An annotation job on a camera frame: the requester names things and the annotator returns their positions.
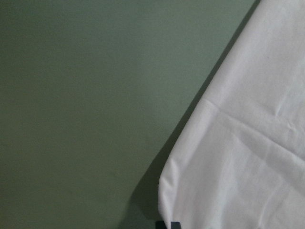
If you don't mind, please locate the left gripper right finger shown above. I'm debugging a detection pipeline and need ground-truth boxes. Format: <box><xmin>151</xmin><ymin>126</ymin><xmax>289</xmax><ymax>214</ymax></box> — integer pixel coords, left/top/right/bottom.
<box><xmin>171</xmin><ymin>221</ymin><xmax>181</xmax><ymax>229</ymax></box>

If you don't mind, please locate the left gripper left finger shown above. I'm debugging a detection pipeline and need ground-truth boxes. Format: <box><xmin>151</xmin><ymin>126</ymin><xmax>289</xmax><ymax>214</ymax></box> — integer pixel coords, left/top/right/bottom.
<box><xmin>155</xmin><ymin>221</ymin><xmax>165</xmax><ymax>229</ymax></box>

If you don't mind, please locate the pink Snoopy t-shirt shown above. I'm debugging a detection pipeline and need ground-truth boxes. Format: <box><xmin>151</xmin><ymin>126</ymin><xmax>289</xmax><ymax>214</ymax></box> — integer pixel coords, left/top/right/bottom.
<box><xmin>158</xmin><ymin>0</ymin><xmax>305</xmax><ymax>229</ymax></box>

